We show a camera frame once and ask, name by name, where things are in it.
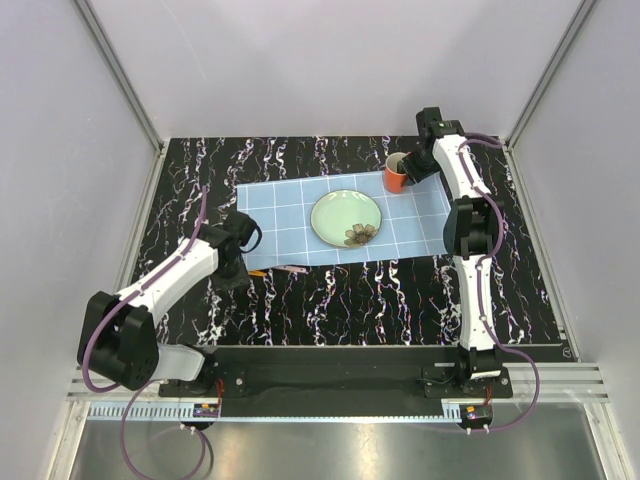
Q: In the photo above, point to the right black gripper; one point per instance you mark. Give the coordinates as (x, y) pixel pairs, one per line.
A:
(407, 167)

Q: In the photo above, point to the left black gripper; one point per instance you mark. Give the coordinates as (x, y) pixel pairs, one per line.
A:
(241, 280)

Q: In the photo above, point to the orange mug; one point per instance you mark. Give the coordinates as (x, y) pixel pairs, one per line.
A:
(394, 177)

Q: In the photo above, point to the green floral plate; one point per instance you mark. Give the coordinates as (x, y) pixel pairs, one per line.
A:
(346, 218)

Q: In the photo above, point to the blue checked placemat cloth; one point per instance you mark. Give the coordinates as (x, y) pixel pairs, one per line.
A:
(412, 225)

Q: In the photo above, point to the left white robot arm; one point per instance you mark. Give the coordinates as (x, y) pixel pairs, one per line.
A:
(118, 345)

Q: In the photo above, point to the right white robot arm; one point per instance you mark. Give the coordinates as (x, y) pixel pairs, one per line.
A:
(472, 235)

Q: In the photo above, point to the left control board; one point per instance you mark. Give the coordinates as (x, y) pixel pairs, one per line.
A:
(206, 410)

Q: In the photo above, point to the control board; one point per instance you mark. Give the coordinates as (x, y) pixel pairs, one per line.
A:
(206, 410)
(482, 413)

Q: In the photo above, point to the right control board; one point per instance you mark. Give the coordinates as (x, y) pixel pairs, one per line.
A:
(482, 413)

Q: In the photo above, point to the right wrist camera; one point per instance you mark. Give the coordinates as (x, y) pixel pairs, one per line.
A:
(426, 116)

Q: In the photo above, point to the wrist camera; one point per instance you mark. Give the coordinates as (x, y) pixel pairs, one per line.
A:
(426, 116)
(244, 230)

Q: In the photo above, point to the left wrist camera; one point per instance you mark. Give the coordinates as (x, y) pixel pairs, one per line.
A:
(244, 230)

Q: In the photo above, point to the pink handled knife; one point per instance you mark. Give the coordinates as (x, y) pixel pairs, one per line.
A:
(292, 269)

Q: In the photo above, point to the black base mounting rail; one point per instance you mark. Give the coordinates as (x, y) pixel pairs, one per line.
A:
(299, 406)

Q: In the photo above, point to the left aluminium frame post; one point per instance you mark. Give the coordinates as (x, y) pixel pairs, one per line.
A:
(113, 64)

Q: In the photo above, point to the aluminium frame post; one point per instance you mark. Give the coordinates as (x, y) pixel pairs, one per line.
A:
(113, 64)
(552, 68)

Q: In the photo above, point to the right aluminium frame post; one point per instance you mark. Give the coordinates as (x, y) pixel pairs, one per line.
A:
(552, 68)

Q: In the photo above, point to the front aluminium rail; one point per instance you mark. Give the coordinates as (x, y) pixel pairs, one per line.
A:
(551, 382)

